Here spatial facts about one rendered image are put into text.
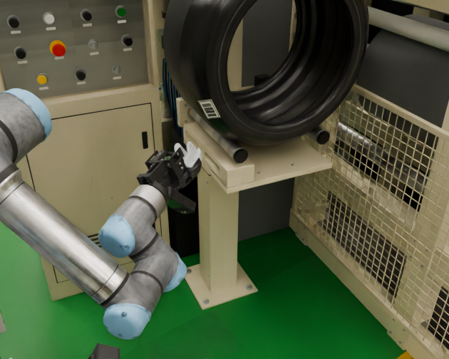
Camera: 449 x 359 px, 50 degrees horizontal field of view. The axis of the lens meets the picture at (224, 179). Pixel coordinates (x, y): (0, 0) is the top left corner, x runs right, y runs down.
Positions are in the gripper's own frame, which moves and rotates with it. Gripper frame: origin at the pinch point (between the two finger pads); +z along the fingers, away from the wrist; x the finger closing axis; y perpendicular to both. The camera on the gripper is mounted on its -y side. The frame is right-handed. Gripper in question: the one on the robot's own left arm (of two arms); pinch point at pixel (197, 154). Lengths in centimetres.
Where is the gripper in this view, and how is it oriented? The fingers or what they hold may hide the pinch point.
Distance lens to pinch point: 118.8
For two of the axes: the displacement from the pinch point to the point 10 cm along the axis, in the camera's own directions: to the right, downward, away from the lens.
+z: 4.1, -5.9, 7.0
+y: -3.6, -8.1, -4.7
